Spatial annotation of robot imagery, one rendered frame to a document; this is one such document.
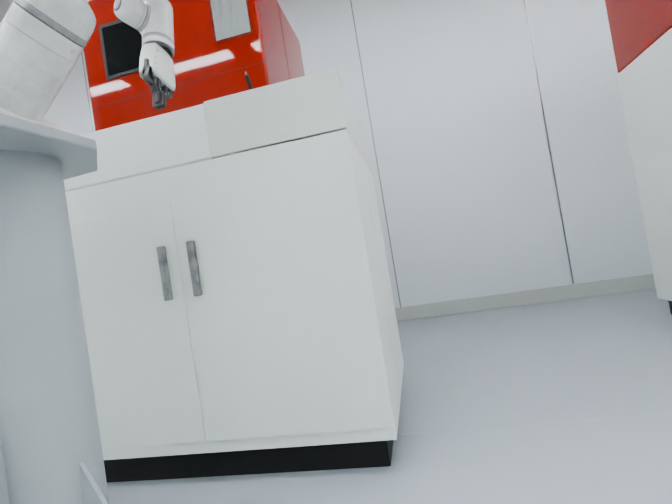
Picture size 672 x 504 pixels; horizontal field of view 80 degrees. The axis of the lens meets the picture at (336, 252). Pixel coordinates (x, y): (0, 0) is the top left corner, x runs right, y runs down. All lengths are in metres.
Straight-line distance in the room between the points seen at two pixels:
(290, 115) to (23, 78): 0.52
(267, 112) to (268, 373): 0.64
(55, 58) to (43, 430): 0.68
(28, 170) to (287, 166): 0.51
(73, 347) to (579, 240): 2.98
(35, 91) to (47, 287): 0.37
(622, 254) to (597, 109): 1.01
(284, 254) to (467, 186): 2.27
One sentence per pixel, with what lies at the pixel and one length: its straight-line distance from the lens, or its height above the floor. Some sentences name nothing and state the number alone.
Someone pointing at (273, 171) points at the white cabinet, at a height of 0.75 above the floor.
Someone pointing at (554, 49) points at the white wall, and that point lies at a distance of 3.48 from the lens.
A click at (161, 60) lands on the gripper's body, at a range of 1.30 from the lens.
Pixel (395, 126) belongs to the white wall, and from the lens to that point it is 3.18.
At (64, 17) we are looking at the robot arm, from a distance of 0.97.
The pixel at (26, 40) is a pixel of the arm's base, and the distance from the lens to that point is 0.98.
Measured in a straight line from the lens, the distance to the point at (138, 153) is 1.20.
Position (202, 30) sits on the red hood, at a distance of 1.95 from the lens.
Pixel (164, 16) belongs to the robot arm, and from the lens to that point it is 1.39.
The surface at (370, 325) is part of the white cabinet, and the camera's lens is 0.96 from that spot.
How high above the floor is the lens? 0.51
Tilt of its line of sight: 1 degrees up
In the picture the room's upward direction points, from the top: 9 degrees counter-clockwise
